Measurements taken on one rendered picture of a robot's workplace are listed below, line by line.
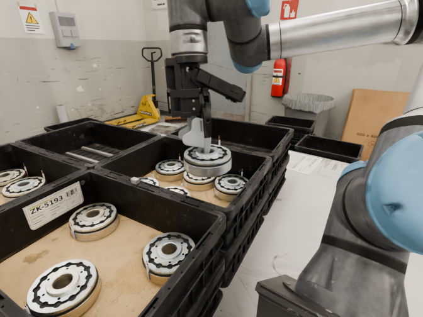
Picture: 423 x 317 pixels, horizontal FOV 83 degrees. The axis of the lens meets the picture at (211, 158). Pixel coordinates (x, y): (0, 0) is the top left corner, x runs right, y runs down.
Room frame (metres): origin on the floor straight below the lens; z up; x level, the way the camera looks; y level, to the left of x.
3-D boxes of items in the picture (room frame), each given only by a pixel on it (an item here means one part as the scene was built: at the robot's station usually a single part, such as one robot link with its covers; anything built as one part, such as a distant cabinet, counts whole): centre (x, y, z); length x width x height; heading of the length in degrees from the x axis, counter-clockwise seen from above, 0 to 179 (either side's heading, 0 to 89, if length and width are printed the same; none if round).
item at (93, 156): (0.79, 0.42, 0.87); 0.40 x 0.30 x 0.11; 61
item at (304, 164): (1.12, -0.37, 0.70); 0.33 x 0.23 x 0.01; 55
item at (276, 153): (0.86, -0.08, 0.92); 0.40 x 0.30 x 0.02; 61
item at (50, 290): (0.28, 0.25, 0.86); 0.05 x 0.05 x 0.01
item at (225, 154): (0.48, 0.01, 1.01); 0.10 x 0.10 x 0.01
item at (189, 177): (0.66, 0.04, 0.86); 0.10 x 0.10 x 0.01
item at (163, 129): (1.59, 0.32, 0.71); 0.22 x 0.19 x 0.01; 55
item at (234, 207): (0.60, 0.07, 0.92); 0.40 x 0.30 x 0.02; 61
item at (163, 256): (0.35, 0.08, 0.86); 0.05 x 0.05 x 0.01
